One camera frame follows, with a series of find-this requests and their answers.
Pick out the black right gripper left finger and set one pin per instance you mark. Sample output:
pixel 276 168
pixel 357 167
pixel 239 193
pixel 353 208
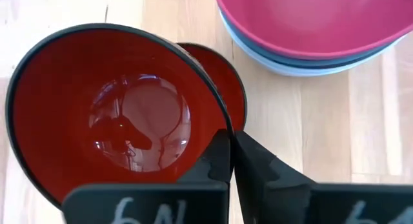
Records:
pixel 145 204

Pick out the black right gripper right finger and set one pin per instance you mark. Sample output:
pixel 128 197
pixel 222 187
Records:
pixel 274 198

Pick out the black bowl with red interior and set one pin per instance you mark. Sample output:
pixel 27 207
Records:
pixel 229 85
pixel 64 104

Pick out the blue bowl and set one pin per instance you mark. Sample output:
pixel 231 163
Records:
pixel 322 63

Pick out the pink bowl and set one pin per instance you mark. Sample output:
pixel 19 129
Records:
pixel 306 17

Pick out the white bowl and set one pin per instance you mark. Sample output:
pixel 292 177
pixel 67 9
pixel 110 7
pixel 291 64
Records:
pixel 303 72

